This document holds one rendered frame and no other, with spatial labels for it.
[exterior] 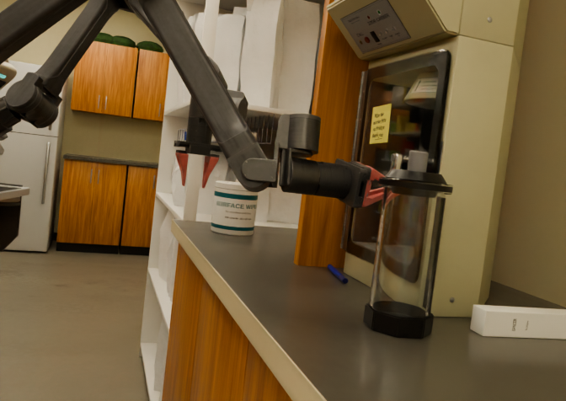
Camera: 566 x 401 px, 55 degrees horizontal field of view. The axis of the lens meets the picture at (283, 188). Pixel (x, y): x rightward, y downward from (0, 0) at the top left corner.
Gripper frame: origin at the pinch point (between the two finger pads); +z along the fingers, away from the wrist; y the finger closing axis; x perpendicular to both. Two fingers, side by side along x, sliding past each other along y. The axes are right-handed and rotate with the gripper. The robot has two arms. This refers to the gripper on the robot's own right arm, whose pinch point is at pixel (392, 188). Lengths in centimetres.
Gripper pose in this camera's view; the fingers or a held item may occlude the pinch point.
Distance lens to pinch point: 95.7
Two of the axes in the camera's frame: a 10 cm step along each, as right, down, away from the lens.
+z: 9.4, 1.1, 3.2
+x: -1.7, 9.7, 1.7
